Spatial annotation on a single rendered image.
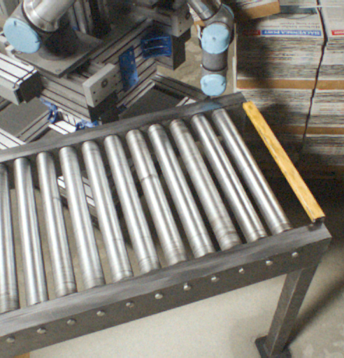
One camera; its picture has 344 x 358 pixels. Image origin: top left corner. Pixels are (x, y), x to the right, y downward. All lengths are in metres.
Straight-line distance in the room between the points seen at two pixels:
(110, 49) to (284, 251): 1.04
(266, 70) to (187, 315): 0.98
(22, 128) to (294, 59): 1.32
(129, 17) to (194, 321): 1.24
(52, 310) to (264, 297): 1.06
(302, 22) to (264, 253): 0.92
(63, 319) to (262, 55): 1.09
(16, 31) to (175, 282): 0.84
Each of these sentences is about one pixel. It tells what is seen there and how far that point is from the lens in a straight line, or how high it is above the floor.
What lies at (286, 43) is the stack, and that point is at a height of 0.80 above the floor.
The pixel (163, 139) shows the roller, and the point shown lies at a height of 0.80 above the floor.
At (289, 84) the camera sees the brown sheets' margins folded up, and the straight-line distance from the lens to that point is 1.72.
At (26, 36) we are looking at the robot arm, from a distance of 1.39.
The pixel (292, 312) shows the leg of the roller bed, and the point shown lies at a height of 0.39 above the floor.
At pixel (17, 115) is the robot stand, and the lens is 2.39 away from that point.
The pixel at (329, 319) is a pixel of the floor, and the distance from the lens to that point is 1.88.
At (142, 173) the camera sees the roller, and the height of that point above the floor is 0.79.
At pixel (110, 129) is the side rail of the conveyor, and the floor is 0.80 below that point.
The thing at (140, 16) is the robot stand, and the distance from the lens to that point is 1.92.
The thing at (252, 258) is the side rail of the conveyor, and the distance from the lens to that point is 1.02.
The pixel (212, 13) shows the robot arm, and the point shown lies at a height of 1.00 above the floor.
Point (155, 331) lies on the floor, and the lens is 1.81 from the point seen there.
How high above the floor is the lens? 1.69
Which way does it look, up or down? 51 degrees down
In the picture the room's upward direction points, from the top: 5 degrees counter-clockwise
